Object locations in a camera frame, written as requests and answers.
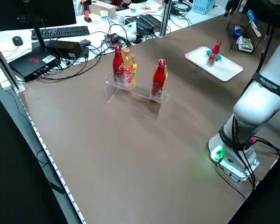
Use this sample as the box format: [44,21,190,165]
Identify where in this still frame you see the red cola bottle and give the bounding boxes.
[151,58,168,98]
[112,45,125,86]
[206,41,222,68]

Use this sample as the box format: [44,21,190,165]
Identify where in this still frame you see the white rectangular tray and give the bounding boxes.
[184,46,244,82]

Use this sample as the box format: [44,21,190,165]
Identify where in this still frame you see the blue chips packet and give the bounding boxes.
[231,24,245,40]

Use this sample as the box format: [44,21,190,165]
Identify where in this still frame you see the clear acrylic tiered shelf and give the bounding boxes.
[104,73,170,122]

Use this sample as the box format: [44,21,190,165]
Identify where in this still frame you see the light blue plastic basket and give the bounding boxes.
[192,0,216,14]

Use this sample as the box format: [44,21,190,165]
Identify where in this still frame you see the black electronics case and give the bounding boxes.
[125,14,163,34]

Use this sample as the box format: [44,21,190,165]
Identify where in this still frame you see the yellow label tea bottle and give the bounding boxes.
[131,61,138,89]

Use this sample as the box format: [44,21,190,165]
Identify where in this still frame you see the usb hub with red plugs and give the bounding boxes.
[104,33,121,49]

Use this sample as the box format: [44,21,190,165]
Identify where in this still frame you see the cardboard box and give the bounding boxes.
[90,1,117,20]

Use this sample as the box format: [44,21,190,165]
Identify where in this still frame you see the red hand tool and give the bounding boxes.
[80,0,93,23]

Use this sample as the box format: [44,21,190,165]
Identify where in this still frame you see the black power brick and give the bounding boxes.
[46,39,92,59]

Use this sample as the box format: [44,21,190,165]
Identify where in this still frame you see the black keyboard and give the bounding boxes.
[31,25,91,41]

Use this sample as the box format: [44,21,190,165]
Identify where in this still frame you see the black computer monitor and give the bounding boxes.
[0,0,77,31]

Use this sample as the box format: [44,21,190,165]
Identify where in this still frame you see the black monitor stand pole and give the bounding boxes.
[25,0,51,56]

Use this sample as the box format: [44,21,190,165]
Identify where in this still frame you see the black box with red logo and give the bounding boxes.
[8,45,62,83]

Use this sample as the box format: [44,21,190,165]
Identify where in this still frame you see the black computer mouse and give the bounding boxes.
[12,35,23,47]

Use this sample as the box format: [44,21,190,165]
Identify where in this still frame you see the black wire basket rack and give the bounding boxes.
[225,0,270,55]

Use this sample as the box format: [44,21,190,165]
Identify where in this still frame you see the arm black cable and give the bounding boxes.
[256,22,275,77]

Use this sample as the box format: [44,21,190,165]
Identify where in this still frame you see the aluminium camera post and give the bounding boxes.
[158,0,173,38]

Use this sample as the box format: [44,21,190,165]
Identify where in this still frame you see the base black cables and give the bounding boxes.
[216,137,280,201]

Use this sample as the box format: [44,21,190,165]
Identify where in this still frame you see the aluminium frame rail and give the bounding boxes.
[0,36,26,93]

